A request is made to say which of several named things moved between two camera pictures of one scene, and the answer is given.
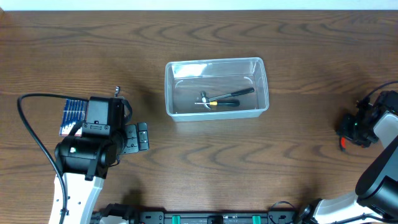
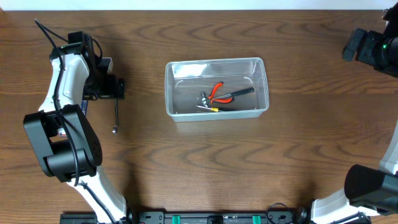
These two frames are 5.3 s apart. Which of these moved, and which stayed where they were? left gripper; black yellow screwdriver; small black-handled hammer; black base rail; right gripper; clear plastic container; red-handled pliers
Moved: black yellow screwdriver; right gripper; red-handled pliers; left gripper
Stayed: clear plastic container; black base rail; small black-handled hammer
